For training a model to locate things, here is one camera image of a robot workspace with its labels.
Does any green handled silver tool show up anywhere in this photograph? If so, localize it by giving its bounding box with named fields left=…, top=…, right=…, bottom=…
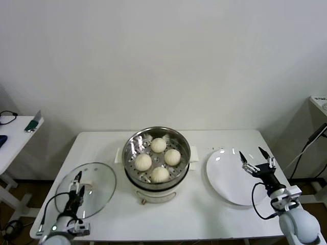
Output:
left=24, top=110, right=43, bottom=134

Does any thin black looped cable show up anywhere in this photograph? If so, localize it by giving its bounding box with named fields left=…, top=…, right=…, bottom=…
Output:
left=0, top=110, right=18, bottom=126

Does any black power adapter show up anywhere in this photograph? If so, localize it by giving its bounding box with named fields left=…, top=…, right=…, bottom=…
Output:
left=308, top=122, right=327, bottom=143

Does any perforated steel steamer basket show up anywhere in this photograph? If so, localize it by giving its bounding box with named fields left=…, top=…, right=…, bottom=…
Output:
left=122, top=126, right=192, bottom=186

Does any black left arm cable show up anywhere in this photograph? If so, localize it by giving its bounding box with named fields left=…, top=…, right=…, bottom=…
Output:
left=37, top=192, right=72, bottom=237

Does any white side table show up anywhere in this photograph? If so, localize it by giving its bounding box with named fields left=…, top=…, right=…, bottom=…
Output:
left=0, top=116, right=44, bottom=223
left=309, top=95, right=327, bottom=204

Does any glass lid with white handle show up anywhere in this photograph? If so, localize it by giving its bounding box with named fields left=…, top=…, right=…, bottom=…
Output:
left=54, top=162, right=118, bottom=220

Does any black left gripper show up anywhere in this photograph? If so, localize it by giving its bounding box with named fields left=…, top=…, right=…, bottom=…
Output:
left=64, top=171, right=86, bottom=218

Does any black cable bundle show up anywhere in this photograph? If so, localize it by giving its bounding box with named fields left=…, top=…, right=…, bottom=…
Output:
left=0, top=219, right=26, bottom=242

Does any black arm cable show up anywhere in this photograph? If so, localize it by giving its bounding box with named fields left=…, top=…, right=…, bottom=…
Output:
left=37, top=192, right=72, bottom=237
left=251, top=182, right=279, bottom=220

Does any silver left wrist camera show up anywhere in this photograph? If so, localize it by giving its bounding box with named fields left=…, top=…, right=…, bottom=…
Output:
left=73, top=221, right=91, bottom=237

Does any white steamed baozi bun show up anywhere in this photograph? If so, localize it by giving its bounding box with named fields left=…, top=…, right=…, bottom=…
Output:
left=163, top=149, right=181, bottom=166
left=150, top=137, right=167, bottom=153
left=151, top=166, right=170, bottom=183
left=134, top=154, right=152, bottom=172

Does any black hanging cable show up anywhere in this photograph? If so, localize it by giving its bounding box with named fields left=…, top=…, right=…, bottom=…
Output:
left=290, top=142, right=327, bottom=179

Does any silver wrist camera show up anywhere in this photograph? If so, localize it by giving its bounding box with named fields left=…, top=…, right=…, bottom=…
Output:
left=270, top=185, right=303, bottom=212
left=73, top=221, right=91, bottom=237

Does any white round plate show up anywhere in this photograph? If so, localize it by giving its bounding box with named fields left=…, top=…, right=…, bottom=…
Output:
left=205, top=148, right=269, bottom=207

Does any white cable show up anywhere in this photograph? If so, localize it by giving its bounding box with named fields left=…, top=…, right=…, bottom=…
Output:
left=282, top=139, right=311, bottom=174

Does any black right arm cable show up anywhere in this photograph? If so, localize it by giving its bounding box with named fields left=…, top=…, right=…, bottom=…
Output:
left=251, top=182, right=279, bottom=220

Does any white printed box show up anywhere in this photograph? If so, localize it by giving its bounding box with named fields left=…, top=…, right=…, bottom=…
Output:
left=310, top=95, right=327, bottom=111

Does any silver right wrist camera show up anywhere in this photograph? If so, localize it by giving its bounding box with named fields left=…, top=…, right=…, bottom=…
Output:
left=270, top=185, right=303, bottom=212

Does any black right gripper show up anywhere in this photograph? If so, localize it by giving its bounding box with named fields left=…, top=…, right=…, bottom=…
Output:
left=239, top=146, right=284, bottom=193

